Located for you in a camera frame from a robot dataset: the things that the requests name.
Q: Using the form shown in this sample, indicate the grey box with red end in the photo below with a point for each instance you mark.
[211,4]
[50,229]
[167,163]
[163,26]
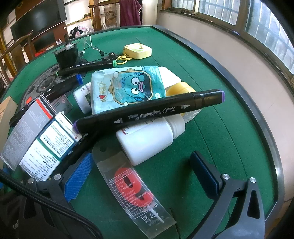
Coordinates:
[23,135]

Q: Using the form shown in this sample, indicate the clear plastic packet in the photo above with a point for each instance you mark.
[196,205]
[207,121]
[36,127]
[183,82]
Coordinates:
[191,113]

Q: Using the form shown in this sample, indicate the window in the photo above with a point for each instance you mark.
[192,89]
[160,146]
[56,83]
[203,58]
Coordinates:
[264,20]

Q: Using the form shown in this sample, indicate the maroon garment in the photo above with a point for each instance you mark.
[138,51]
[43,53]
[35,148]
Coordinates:
[131,11]

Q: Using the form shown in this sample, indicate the red candle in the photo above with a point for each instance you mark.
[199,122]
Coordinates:
[131,183]

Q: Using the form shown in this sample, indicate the large white plastic bottle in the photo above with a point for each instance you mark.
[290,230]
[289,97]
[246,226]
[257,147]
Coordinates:
[147,142]

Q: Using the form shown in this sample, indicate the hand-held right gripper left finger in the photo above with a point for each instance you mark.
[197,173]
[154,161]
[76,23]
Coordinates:
[78,177]

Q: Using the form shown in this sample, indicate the yellow padded pack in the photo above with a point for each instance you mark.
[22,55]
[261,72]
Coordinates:
[180,88]

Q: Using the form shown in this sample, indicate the black motor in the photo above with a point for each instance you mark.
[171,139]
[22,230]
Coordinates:
[66,57]

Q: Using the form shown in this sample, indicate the blue-capped black marker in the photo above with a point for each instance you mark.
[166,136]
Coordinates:
[66,85]

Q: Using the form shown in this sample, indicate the round grey control panel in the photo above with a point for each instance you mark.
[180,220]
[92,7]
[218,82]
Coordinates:
[43,85]

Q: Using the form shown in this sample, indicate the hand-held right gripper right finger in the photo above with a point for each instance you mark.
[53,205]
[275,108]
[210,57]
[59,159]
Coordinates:
[204,174]

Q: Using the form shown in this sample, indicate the small grey pink box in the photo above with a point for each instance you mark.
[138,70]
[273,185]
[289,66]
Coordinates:
[62,103]

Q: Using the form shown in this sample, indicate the black connector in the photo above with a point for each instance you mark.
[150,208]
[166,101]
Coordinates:
[111,55]

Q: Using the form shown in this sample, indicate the purple-capped black marker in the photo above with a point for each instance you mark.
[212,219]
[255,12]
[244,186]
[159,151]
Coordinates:
[142,115]

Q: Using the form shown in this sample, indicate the small white labelled bottle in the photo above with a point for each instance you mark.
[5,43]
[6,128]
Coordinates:
[81,98]

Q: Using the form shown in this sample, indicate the carved wooden chair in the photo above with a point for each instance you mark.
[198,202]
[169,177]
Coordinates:
[111,16]

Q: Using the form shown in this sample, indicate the white and teal box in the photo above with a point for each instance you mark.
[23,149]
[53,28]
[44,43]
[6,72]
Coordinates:
[52,147]

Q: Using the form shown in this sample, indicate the green-capped black marker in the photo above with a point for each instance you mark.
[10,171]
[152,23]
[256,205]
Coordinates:
[87,67]

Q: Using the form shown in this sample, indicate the cartoon print tissue pack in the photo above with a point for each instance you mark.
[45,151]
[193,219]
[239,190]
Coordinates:
[128,87]

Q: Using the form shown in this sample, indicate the pile of clothes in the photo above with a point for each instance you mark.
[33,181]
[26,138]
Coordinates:
[78,32]

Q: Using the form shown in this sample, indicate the yellow square gadget with rings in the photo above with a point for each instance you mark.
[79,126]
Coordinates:
[137,51]

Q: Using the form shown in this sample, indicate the cardboard box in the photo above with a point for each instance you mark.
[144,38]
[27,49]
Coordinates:
[5,110]

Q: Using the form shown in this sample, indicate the black television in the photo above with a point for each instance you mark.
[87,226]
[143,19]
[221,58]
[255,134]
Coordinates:
[39,16]

